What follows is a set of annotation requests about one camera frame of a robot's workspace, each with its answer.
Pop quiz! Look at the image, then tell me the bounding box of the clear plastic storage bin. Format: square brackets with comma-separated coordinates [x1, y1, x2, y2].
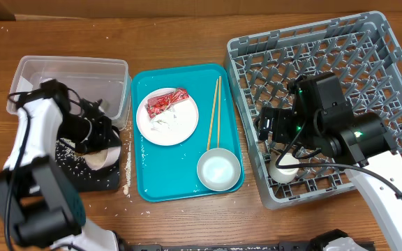
[9, 56, 131, 130]

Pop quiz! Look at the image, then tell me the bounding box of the white round plate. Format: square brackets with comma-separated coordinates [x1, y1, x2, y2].
[135, 88, 199, 146]

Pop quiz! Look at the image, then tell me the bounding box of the white paper cup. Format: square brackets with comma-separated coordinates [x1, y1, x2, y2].
[267, 153, 299, 183]

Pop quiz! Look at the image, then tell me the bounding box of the grey round bowl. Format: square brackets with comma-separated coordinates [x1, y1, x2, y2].
[197, 148, 241, 192]

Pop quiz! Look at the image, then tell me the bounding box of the wooden chopstick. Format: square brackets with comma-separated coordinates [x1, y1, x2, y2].
[217, 75, 222, 148]
[207, 79, 219, 151]

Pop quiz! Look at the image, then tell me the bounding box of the red foil wrapper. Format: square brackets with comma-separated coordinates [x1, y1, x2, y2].
[145, 88, 189, 119]

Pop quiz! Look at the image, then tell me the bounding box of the pink bowl with rice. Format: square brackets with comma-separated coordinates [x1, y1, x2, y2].
[82, 145, 121, 171]

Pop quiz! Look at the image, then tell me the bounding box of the teal serving tray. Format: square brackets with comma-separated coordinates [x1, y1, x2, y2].
[131, 63, 241, 202]

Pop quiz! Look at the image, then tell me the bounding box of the grey dishwasher rack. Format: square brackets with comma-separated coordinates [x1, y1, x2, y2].
[225, 11, 402, 210]

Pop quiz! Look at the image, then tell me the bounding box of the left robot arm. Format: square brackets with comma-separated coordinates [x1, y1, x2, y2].
[0, 79, 128, 250]

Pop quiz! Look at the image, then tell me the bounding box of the right wooden chopstick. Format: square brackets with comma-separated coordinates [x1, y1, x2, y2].
[217, 75, 222, 148]

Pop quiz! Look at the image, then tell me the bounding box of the left wooden chopstick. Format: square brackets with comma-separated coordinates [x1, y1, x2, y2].
[207, 79, 219, 151]

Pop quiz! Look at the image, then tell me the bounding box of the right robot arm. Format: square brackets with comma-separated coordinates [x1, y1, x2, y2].
[254, 72, 402, 250]

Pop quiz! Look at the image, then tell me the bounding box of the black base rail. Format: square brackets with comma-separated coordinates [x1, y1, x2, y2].
[126, 229, 376, 251]

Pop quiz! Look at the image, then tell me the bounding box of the black plastic tray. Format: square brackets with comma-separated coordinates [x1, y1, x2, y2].
[55, 138, 120, 192]

